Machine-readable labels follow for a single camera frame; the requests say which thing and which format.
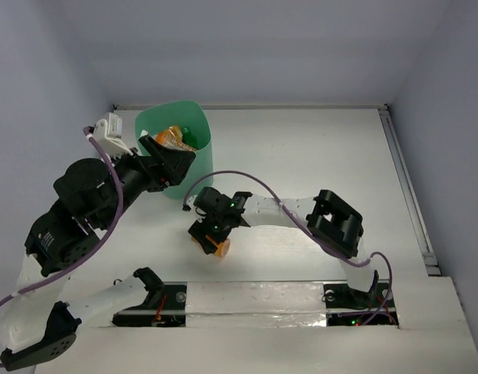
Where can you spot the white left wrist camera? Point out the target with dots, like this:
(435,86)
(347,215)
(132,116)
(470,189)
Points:
(107,131)

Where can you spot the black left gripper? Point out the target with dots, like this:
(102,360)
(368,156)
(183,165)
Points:
(154,163)

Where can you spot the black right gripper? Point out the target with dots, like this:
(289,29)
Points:
(200,228)

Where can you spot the green plastic bin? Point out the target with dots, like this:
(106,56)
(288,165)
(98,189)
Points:
(183,114)

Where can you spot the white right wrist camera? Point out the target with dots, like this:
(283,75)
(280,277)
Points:
(190,203)

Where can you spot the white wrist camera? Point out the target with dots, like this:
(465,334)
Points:
(107,131)
(190,203)

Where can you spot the green plastic bottle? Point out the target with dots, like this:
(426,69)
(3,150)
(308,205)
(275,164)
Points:
(189,138)

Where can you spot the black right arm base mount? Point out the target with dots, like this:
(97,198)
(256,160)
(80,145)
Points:
(344,310)

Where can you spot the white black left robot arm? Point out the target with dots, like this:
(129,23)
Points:
(35,325)

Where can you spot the orange label clear tea bottle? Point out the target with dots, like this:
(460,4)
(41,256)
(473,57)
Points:
(171,138)

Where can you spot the orange juice bottle barcode label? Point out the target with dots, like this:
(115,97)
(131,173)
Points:
(211,247)

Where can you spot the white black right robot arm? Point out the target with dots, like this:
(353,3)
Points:
(333,223)

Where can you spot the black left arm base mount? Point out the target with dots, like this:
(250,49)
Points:
(170,311)

